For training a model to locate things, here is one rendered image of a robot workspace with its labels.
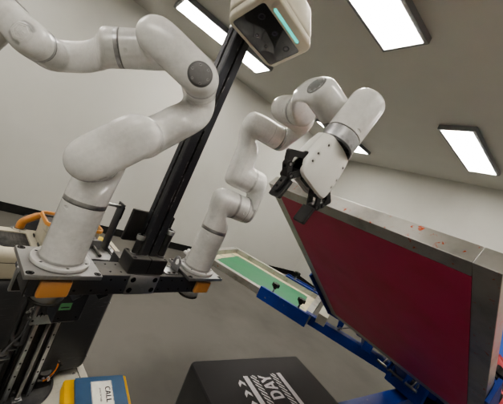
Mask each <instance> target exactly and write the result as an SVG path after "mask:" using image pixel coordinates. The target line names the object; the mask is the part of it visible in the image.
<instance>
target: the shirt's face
mask: <svg viewBox="0 0 503 404"><path fill-rule="evenodd" d="M194 366H195V368H196V370H197V373H198V375H199V377H200V379H201V381H202V383H203V385H204V387H205V390H206V392H207V394H208V396H209V398H210V400H211V402H212V404H249V402H248V400H247V398H246V397H245V395H244V394H243V392H242V390H241V388H240V386H239V385H238V384H237V382H236V380H235V378H234V377H242V376H250V375H259V374H274V373H282V375H283V376H284V377H285V378H286V380H287V381H288V382H289V383H290V384H291V386H292V387H293V388H294V390H295V391H296V392H297V394H298V395H299V396H300V398H301V399H302V400H303V401H304V402H305V403H306V404H338V403H337V402H336V400H335V399H334V398H333V397H332V396H331V395H330V394H329V392H328V391H327V390H326V389H325V388H324V387H323V386H322V384H321V383H320V382H319V381H318V380H317V379H316V378H315V377H314V375H313V374H312V373H311V372H310V371H309V370H308V369H307V368H306V367H305V366H304V365H303V364H302V363H301V362H300V360H299V359H298V358H297V357H286V358H255V359H240V360H224V361H209V362H194Z"/></svg>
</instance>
